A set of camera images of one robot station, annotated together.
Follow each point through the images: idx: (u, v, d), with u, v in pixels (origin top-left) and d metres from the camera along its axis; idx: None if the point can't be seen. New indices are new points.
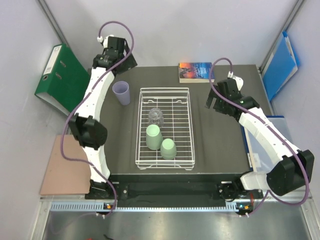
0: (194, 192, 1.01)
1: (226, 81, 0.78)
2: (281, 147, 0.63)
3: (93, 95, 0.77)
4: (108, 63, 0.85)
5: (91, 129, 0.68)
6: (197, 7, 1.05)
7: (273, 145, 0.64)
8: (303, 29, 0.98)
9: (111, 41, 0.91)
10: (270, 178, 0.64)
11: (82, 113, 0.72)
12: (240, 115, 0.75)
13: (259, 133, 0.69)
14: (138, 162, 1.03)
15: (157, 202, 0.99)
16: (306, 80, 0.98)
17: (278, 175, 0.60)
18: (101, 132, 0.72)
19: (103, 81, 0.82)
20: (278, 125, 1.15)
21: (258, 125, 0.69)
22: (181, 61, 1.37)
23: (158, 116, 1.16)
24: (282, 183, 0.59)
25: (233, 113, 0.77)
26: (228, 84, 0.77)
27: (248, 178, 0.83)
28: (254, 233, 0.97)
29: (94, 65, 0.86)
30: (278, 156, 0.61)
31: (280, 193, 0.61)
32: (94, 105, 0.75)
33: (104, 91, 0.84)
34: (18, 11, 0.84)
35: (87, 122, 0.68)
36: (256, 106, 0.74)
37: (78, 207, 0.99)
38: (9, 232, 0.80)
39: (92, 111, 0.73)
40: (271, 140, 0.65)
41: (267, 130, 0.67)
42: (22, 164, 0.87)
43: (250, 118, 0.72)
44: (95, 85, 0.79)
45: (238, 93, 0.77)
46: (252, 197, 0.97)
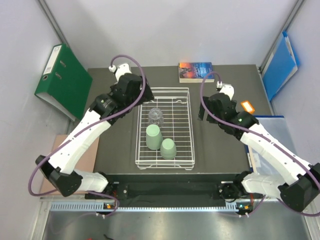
0: (194, 192, 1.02)
1: (220, 98, 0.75)
2: (293, 166, 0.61)
3: (72, 145, 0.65)
4: (107, 110, 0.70)
5: (56, 182, 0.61)
6: (197, 6, 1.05)
7: (284, 164, 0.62)
8: (303, 29, 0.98)
9: (122, 81, 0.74)
10: (285, 195, 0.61)
11: (52, 162, 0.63)
12: (242, 134, 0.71)
13: (266, 152, 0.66)
14: (138, 162, 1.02)
15: (157, 202, 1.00)
16: (306, 80, 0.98)
17: (295, 193, 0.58)
18: (69, 183, 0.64)
19: (91, 130, 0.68)
20: (278, 126, 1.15)
21: (263, 144, 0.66)
22: (181, 61, 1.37)
23: (158, 116, 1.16)
24: (300, 201, 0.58)
25: (233, 132, 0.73)
26: (223, 102, 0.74)
27: (251, 182, 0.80)
28: (254, 233, 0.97)
29: (91, 106, 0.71)
30: (293, 175, 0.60)
31: (298, 210, 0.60)
32: (69, 155, 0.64)
33: (91, 139, 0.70)
34: (18, 11, 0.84)
35: (51, 175, 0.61)
36: (256, 122, 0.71)
37: (79, 207, 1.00)
38: (9, 232, 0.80)
39: (63, 163, 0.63)
40: (281, 159, 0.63)
41: (274, 149, 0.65)
42: (23, 164, 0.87)
43: (253, 137, 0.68)
44: (79, 132, 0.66)
45: (233, 109, 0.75)
46: (252, 198, 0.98)
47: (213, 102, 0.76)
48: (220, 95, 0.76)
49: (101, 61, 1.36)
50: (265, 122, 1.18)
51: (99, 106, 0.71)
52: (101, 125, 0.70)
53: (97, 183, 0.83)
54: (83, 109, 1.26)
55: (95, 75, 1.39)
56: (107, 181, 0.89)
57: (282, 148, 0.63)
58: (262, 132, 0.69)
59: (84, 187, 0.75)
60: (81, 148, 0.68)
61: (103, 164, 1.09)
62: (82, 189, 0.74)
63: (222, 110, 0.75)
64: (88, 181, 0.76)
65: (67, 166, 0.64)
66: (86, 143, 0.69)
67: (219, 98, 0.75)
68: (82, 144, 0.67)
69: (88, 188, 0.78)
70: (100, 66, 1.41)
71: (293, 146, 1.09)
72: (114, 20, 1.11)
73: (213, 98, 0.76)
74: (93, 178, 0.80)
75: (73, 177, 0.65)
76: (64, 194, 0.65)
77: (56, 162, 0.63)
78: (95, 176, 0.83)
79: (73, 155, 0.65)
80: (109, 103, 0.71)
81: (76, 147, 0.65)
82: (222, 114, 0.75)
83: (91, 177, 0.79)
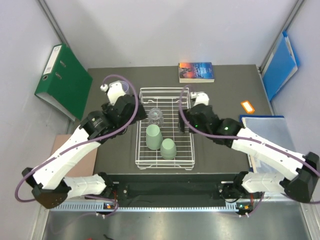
0: (194, 192, 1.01)
1: (202, 110, 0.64)
2: (289, 161, 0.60)
3: (58, 162, 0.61)
4: (96, 129, 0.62)
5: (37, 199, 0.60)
6: (197, 7, 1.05)
7: (281, 162, 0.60)
8: (303, 29, 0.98)
9: (121, 101, 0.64)
10: (289, 190, 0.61)
11: (36, 177, 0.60)
12: (232, 142, 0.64)
13: (260, 154, 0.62)
14: (138, 162, 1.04)
15: (157, 202, 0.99)
16: (306, 80, 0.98)
17: (299, 187, 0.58)
18: (53, 198, 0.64)
19: (78, 149, 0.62)
20: (278, 126, 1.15)
21: (255, 147, 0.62)
22: (181, 61, 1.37)
23: (158, 116, 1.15)
24: (305, 192, 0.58)
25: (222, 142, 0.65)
26: (207, 114, 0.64)
27: (251, 183, 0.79)
28: (254, 233, 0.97)
29: (81, 123, 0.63)
30: (292, 171, 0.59)
31: (307, 200, 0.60)
32: (53, 173, 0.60)
33: (79, 156, 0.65)
34: (18, 11, 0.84)
35: (33, 191, 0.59)
36: (242, 126, 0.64)
37: (79, 207, 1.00)
38: (9, 232, 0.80)
39: (45, 180, 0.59)
40: (276, 157, 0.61)
41: (266, 149, 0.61)
42: (23, 164, 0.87)
43: (244, 142, 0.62)
44: (64, 151, 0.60)
45: (217, 117, 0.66)
46: (252, 198, 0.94)
47: (195, 116, 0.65)
48: (197, 107, 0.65)
49: (100, 61, 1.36)
50: (264, 122, 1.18)
51: (90, 124, 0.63)
52: (90, 144, 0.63)
53: (92, 187, 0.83)
54: (83, 109, 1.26)
55: (96, 75, 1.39)
56: (105, 184, 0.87)
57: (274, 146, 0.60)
58: (250, 134, 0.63)
59: (77, 193, 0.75)
60: (68, 165, 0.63)
61: (103, 164, 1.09)
62: (75, 195, 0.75)
63: (207, 123, 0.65)
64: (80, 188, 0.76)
65: (51, 183, 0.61)
66: (73, 160, 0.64)
67: (200, 110, 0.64)
68: (68, 162, 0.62)
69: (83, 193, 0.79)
70: (100, 66, 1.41)
71: (293, 145, 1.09)
72: (114, 20, 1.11)
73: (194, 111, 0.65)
74: (87, 184, 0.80)
75: (59, 193, 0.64)
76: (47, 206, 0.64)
77: (40, 178, 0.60)
78: (90, 181, 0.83)
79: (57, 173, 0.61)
80: (100, 122, 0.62)
81: (60, 165, 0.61)
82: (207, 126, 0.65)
83: (83, 183, 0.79)
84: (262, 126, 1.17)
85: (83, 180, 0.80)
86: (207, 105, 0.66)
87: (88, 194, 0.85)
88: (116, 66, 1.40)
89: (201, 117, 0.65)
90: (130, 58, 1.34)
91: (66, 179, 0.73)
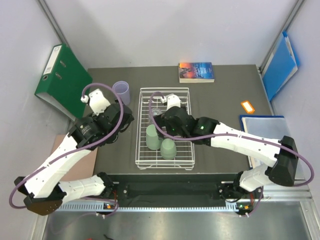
0: (194, 192, 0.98)
1: (176, 113, 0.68)
2: (267, 148, 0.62)
3: (47, 171, 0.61)
4: (85, 136, 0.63)
5: (30, 208, 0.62)
6: (197, 7, 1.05)
7: (259, 150, 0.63)
8: (303, 29, 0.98)
9: (112, 109, 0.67)
10: (273, 176, 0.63)
11: (28, 186, 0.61)
12: (210, 141, 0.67)
13: (239, 147, 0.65)
14: (138, 162, 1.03)
15: (157, 202, 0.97)
16: (306, 80, 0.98)
17: (280, 172, 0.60)
18: (46, 206, 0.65)
19: (68, 158, 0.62)
20: (278, 125, 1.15)
21: (233, 141, 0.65)
22: (181, 61, 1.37)
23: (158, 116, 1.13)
24: (287, 176, 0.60)
25: (201, 142, 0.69)
26: (181, 117, 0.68)
27: (247, 181, 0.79)
28: (254, 233, 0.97)
29: (70, 131, 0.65)
30: (271, 157, 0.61)
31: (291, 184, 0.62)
32: (44, 182, 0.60)
33: (70, 165, 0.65)
34: (18, 11, 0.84)
35: (25, 200, 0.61)
36: (217, 123, 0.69)
37: (78, 207, 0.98)
38: (9, 233, 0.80)
39: (36, 190, 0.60)
40: (254, 147, 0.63)
41: (243, 141, 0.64)
42: (23, 164, 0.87)
43: (221, 138, 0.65)
44: (53, 160, 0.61)
45: (192, 118, 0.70)
46: (252, 198, 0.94)
47: (170, 119, 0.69)
48: (171, 111, 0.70)
49: (100, 61, 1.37)
50: (264, 122, 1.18)
51: (78, 132, 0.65)
52: (78, 153, 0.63)
53: (90, 190, 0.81)
54: (83, 109, 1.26)
55: (95, 75, 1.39)
56: (104, 185, 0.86)
57: (249, 137, 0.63)
58: (227, 130, 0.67)
59: (73, 197, 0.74)
60: (59, 174, 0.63)
61: (103, 164, 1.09)
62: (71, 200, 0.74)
63: (184, 124, 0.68)
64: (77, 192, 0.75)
65: (42, 191, 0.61)
66: (64, 169, 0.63)
67: (174, 113, 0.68)
68: (58, 171, 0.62)
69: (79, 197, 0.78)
70: (100, 66, 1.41)
71: None
72: (114, 20, 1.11)
73: (167, 116, 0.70)
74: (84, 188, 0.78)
75: (52, 201, 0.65)
76: (42, 212, 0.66)
77: (32, 187, 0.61)
78: (88, 184, 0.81)
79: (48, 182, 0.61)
80: (89, 129, 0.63)
81: (50, 175, 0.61)
82: (184, 128, 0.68)
83: (80, 187, 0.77)
84: (262, 125, 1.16)
85: (80, 183, 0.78)
86: (179, 108, 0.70)
87: (88, 195, 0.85)
88: (116, 66, 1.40)
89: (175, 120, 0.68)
90: (130, 58, 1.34)
91: (61, 183, 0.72)
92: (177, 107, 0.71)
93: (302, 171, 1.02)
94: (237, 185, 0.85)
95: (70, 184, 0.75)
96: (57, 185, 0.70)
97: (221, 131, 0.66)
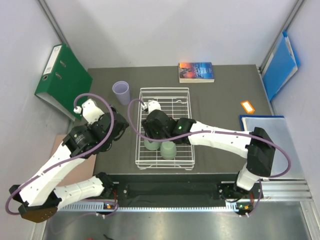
0: (194, 192, 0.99)
1: (155, 116, 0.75)
2: (238, 140, 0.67)
3: (42, 180, 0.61)
4: (79, 146, 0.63)
5: (25, 215, 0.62)
6: (198, 7, 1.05)
7: (232, 143, 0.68)
8: (303, 29, 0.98)
9: (106, 118, 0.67)
10: (251, 167, 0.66)
11: (23, 195, 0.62)
12: (188, 139, 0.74)
13: (214, 142, 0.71)
14: (138, 162, 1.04)
15: (157, 202, 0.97)
16: (306, 80, 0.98)
17: (254, 162, 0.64)
18: (41, 212, 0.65)
19: (62, 167, 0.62)
20: (278, 125, 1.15)
21: (208, 137, 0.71)
22: (181, 61, 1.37)
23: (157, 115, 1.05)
24: (262, 165, 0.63)
25: (181, 141, 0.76)
26: (160, 118, 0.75)
27: (241, 180, 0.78)
28: (254, 233, 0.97)
29: (64, 139, 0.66)
30: (242, 148, 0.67)
31: (268, 173, 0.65)
32: (38, 191, 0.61)
33: (65, 173, 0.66)
34: (17, 11, 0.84)
35: (20, 208, 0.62)
36: (193, 123, 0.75)
37: (78, 207, 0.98)
38: (9, 233, 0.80)
39: (31, 198, 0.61)
40: (227, 141, 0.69)
41: (216, 135, 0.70)
42: (23, 164, 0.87)
43: (197, 136, 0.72)
44: (47, 169, 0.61)
45: (171, 120, 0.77)
46: (252, 198, 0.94)
47: (151, 122, 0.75)
48: (153, 114, 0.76)
49: (100, 61, 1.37)
50: (265, 122, 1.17)
51: (72, 141, 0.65)
52: (73, 161, 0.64)
53: (88, 193, 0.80)
54: None
55: (96, 75, 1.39)
56: (103, 186, 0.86)
57: (222, 131, 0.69)
58: (202, 126, 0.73)
59: (69, 201, 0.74)
60: (53, 182, 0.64)
61: (103, 164, 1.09)
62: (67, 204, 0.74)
63: (163, 126, 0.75)
64: (73, 196, 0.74)
65: (36, 199, 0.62)
66: (58, 177, 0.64)
67: (154, 116, 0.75)
68: (52, 179, 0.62)
69: (77, 200, 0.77)
70: (100, 66, 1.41)
71: (294, 145, 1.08)
72: (114, 20, 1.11)
73: (150, 118, 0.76)
74: (81, 191, 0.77)
75: (46, 208, 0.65)
76: (38, 219, 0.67)
77: (27, 195, 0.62)
78: (86, 186, 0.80)
79: (42, 190, 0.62)
80: (83, 138, 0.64)
81: (44, 183, 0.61)
82: (164, 128, 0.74)
83: (78, 190, 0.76)
84: (262, 126, 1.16)
85: (77, 187, 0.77)
86: (159, 111, 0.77)
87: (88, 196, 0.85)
88: (116, 66, 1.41)
89: (156, 123, 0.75)
90: (130, 58, 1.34)
91: (56, 189, 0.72)
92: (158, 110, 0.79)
93: (303, 171, 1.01)
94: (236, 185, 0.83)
95: (66, 189, 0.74)
96: (52, 191, 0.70)
97: (197, 129, 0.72)
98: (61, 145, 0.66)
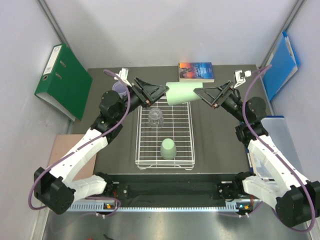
0: (195, 192, 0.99)
1: (258, 113, 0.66)
2: (289, 177, 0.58)
3: (75, 156, 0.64)
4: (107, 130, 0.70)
5: (59, 191, 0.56)
6: (198, 6, 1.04)
7: (282, 174, 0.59)
8: (303, 29, 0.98)
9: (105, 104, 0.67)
10: (278, 207, 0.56)
11: (53, 173, 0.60)
12: (248, 141, 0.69)
13: (267, 161, 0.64)
14: (138, 162, 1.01)
15: (157, 202, 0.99)
16: (306, 80, 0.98)
17: (286, 205, 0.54)
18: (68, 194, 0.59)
19: (93, 144, 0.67)
20: (278, 126, 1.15)
21: (267, 153, 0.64)
22: (181, 61, 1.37)
23: (159, 116, 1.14)
24: (291, 214, 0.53)
25: (241, 138, 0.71)
26: (258, 118, 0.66)
27: (251, 184, 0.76)
28: (254, 233, 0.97)
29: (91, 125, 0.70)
30: (286, 185, 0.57)
31: (289, 225, 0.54)
32: (71, 167, 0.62)
33: (90, 155, 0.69)
34: (17, 11, 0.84)
35: (54, 183, 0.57)
36: (266, 133, 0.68)
37: (79, 207, 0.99)
38: (10, 232, 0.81)
39: (64, 173, 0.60)
40: (278, 169, 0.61)
41: (275, 159, 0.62)
42: (23, 164, 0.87)
43: (259, 145, 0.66)
44: (82, 145, 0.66)
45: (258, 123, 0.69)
46: (252, 198, 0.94)
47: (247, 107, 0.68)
48: (260, 109, 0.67)
49: (101, 61, 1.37)
50: (264, 123, 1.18)
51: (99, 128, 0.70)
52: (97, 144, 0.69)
53: (95, 187, 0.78)
54: (83, 109, 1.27)
55: (96, 75, 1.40)
56: (105, 181, 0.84)
57: (283, 159, 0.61)
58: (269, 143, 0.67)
59: (81, 195, 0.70)
60: (81, 162, 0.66)
61: (103, 164, 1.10)
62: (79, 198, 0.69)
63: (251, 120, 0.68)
64: (84, 189, 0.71)
65: (68, 177, 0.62)
66: (86, 157, 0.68)
67: (257, 112, 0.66)
68: (83, 158, 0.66)
69: (85, 196, 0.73)
70: (100, 66, 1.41)
71: (293, 146, 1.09)
72: (114, 20, 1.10)
73: (253, 107, 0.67)
74: (88, 185, 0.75)
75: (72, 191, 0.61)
76: (58, 211, 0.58)
77: (58, 172, 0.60)
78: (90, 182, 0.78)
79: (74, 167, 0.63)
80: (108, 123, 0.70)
81: (78, 160, 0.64)
82: (233, 107, 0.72)
83: (85, 184, 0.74)
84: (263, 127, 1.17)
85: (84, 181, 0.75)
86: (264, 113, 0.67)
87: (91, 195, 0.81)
88: (116, 66, 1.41)
89: (229, 99, 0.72)
90: (130, 58, 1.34)
91: None
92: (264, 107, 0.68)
93: (303, 171, 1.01)
94: (236, 185, 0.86)
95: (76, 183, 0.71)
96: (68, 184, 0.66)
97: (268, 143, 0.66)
98: (88, 129, 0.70)
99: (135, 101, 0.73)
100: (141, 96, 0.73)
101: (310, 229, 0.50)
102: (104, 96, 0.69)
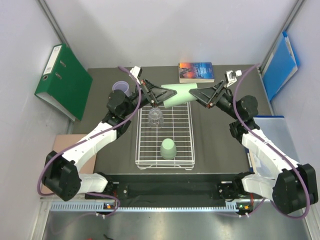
0: (195, 192, 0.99)
1: (250, 111, 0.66)
2: (280, 162, 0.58)
3: (87, 144, 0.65)
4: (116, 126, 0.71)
5: (70, 175, 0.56)
6: (198, 7, 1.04)
7: (273, 160, 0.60)
8: (303, 29, 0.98)
9: (112, 103, 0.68)
10: (275, 195, 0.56)
11: (66, 156, 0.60)
12: (242, 136, 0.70)
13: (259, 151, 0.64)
14: (138, 162, 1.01)
15: (157, 202, 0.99)
16: (306, 80, 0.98)
17: (280, 189, 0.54)
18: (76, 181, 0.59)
19: (104, 136, 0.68)
20: (278, 125, 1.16)
21: (258, 143, 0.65)
22: (181, 61, 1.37)
23: (158, 116, 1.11)
24: (286, 198, 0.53)
25: (235, 134, 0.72)
26: (250, 115, 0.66)
27: (250, 181, 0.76)
28: (254, 233, 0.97)
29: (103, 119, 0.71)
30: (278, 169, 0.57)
31: (286, 211, 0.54)
32: (83, 153, 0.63)
33: (101, 145, 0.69)
34: (17, 11, 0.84)
35: (67, 166, 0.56)
36: (257, 128, 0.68)
37: (78, 207, 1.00)
38: (10, 232, 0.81)
39: (76, 158, 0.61)
40: (270, 156, 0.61)
41: (266, 148, 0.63)
42: (23, 164, 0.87)
43: (250, 137, 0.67)
44: (94, 134, 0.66)
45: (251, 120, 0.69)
46: (252, 198, 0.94)
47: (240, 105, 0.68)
48: (253, 107, 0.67)
49: (100, 61, 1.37)
50: (264, 122, 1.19)
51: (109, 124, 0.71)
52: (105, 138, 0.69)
53: (96, 183, 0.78)
54: (83, 109, 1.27)
55: (96, 75, 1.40)
56: (106, 180, 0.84)
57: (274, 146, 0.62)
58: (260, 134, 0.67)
59: (83, 189, 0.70)
60: (91, 151, 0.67)
61: (103, 163, 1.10)
62: (81, 192, 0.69)
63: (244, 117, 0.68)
64: (88, 182, 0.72)
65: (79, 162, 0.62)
66: (96, 147, 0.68)
67: (249, 109, 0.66)
68: (94, 147, 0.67)
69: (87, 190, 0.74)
70: (100, 66, 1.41)
71: (293, 146, 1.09)
72: (114, 20, 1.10)
73: (246, 105, 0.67)
74: (92, 179, 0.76)
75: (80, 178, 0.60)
76: (64, 197, 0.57)
77: (70, 156, 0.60)
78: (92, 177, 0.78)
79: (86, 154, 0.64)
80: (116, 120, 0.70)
81: (89, 147, 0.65)
82: (227, 105, 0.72)
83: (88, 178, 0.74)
84: (261, 126, 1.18)
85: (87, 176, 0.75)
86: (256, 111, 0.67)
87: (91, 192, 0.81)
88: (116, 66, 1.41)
89: (223, 98, 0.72)
90: (130, 58, 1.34)
91: None
92: (255, 103, 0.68)
93: None
94: (236, 185, 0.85)
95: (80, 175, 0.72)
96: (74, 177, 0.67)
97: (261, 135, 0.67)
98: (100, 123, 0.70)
99: (143, 100, 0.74)
100: (149, 96, 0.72)
101: (305, 212, 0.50)
102: (111, 96, 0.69)
